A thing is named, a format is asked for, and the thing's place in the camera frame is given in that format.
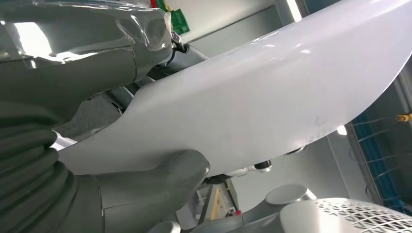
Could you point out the green plastic crate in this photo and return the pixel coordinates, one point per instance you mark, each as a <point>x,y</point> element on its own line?
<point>179,21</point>

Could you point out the ceiling light strip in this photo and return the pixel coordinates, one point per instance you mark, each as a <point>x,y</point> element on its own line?
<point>293,9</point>
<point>341,130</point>

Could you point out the grey yellow frame stand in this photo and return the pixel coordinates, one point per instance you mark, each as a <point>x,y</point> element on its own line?
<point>219,202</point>

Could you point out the white and black fixture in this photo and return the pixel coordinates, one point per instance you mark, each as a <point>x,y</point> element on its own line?
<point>241,171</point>

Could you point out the robot body white perforated shell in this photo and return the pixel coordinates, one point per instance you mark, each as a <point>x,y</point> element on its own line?
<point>338,218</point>

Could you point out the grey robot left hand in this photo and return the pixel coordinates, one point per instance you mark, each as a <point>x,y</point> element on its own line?
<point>64,70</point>

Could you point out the clear plastic film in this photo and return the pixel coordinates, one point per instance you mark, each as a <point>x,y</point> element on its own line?
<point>96,19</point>

